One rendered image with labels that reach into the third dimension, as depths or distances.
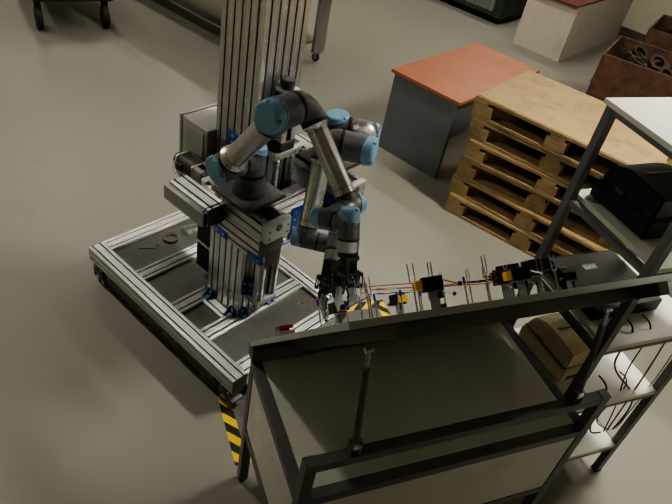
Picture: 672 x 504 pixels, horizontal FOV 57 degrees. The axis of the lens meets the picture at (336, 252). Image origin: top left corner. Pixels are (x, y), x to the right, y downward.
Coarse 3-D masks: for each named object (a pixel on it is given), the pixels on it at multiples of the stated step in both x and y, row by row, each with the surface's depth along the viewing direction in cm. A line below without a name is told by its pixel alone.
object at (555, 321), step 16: (544, 320) 278; (560, 320) 279; (528, 336) 287; (544, 336) 277; (560, 336) 270; (576, 336) 272; (592, 336) 274; (544, 352) 278; (560, 352) 270; (576, 352) 265; (560, 368) 271; (576, 368) 272
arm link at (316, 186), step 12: (336, 132) 239; (336, 144) 238; (312, 156) 241; (312, 168) 243; (312, 180) 242; (324, 180) 243; (312, 192) 243; (324, 192) 245; (312, 204) 243; (300, 216) 247; (300, 228) 245; (312, 228) 245; (300, 240) 245; (312, 240) 245
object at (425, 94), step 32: (416, 64) 525; (448, 64) 538; (480, 64) 550; (512, 64) 564; (416, 96) 506; (448, 96) 484; (384, 128) 541; (416, 128) 518; (448, 128) 497; (416, 160) 530
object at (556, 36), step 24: (528, 0) 803; (552, 0) 783; (576, 0) 783; (600, 0) 807; (624, 0) 876; (528, 24) 815; (552, 24) 794; (576, 24) 788; (600, 24) 855; (528, 48) 827; (552, 48) 806; (576, 48) 835
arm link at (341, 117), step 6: (330, 114) 278; (336, 114) 279; (342, 114) 279; (348, 114) 279; (330, 120) 276; (336, 120) 275; (342, 120) 276; (348, 120) 278; (330, 126) 278; (336, 126) 277; (342, 126) 278; (348, 126) 278
